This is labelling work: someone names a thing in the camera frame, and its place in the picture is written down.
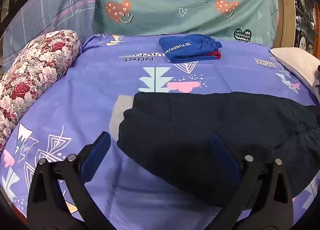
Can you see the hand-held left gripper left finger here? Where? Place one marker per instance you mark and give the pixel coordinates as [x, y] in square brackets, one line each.
[98, 146]

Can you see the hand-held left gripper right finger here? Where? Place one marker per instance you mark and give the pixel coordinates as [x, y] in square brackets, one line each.
[220, 147]

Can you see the dark navy pants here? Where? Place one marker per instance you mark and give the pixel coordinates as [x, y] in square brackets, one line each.
[200, 120]

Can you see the purple printed bedsheet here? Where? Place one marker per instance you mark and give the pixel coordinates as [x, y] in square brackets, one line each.
[100, 75]

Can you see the floral quilted pillow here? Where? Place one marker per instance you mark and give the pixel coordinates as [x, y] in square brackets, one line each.
[35, 75]

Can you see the folded blue and red garment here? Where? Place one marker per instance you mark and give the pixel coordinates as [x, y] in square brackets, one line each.
[185, 47]

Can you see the white textured pillow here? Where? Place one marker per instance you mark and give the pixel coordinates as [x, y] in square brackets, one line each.
[297, 62]

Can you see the blue-grey plaid cloth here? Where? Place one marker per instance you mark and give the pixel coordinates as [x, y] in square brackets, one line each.
[55, 17]

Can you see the dark display cabinet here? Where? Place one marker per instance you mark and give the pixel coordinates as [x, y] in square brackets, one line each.
[305, 12]

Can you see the wooden bed frame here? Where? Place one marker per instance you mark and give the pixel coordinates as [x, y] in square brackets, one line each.
[283, 15]

